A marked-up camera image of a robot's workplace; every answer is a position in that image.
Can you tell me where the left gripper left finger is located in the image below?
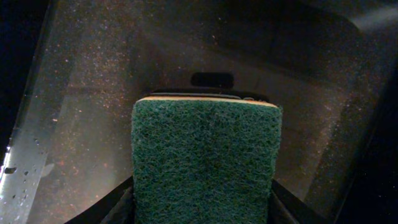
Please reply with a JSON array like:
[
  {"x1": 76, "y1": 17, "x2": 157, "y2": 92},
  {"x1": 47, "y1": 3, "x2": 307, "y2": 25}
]
[{"x1": 65, "y1": 177, "x2": 133, "y2": 224}]

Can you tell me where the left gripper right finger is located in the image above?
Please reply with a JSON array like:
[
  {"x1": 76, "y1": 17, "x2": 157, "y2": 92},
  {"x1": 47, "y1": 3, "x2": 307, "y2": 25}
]
[{"x1": 268, "y1": 180, "x2": 328, "y2": 224}]

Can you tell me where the green yellow sponge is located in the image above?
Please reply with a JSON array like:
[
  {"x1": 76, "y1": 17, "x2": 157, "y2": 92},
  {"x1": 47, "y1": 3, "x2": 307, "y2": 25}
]
[{"x1": 131, "y1": 96, "x2": 282, "y2": 224}]

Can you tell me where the black rectangular tray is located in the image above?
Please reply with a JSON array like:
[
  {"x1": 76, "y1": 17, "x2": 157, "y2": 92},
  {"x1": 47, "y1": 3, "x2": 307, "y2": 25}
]
[{"x1": 1, "y1": 1, "x2": 397, "y2": 223}]

